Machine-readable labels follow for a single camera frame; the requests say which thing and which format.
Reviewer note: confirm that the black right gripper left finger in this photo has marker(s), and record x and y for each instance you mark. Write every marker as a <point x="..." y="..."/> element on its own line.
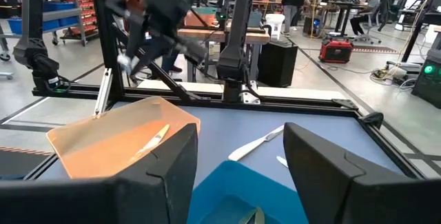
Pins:
<point x="155" y="196"/>

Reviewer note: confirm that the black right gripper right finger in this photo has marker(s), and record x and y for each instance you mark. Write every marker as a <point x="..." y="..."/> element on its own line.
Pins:
<point x="327" y="196"/>

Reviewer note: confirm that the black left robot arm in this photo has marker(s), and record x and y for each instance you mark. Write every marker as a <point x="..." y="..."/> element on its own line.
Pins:
<point x="237" y="27"/>

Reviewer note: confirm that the wooden workbench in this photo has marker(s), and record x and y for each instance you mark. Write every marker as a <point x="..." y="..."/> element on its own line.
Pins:
<point x="206" y="35"/>

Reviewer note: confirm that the blue plastic bin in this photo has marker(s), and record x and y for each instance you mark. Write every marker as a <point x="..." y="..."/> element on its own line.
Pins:
<point x="224" y="189"/>

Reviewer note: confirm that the orange translucent plastic bin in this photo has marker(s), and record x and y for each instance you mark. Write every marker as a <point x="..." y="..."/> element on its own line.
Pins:
<point x="103" y="141"/>

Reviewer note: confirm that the shelf with red bins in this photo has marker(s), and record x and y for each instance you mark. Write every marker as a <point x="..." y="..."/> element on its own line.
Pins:
<point x="84" y="10"/>

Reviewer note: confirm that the grey table mat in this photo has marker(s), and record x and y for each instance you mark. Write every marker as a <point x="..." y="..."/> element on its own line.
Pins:
<point x="234" y="127"/>

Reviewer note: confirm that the grey utility cart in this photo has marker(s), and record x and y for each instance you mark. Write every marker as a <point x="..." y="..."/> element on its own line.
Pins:
<point x="62" y="14"/>

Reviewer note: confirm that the black cabinet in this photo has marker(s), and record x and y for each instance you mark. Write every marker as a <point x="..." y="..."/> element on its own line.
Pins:
<point x="277" y="63"/>

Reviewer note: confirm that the blue storage bin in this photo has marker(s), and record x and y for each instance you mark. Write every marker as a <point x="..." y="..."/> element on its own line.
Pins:
<point x="20" y="25"/>

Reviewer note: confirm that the black computer tower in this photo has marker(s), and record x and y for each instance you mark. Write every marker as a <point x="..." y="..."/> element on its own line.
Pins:
<point x="427" y="86"/>

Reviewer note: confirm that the black desk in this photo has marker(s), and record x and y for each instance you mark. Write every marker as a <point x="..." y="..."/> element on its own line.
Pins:
<point x="344" y="5"/>

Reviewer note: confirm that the black angled stand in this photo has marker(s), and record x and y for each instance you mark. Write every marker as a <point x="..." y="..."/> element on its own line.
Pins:
<point x="417" y="27"/>

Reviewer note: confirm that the black frame clamp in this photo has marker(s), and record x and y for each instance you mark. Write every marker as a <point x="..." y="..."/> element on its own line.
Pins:
<point x="373" y="119"/>

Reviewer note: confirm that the black aluminium table frame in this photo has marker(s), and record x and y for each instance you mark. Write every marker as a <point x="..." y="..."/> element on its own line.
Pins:
<point x="293" y="106"/>

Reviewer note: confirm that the silver metal bracket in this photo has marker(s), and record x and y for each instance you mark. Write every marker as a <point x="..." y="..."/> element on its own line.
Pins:
<point x="103" y="93"/>

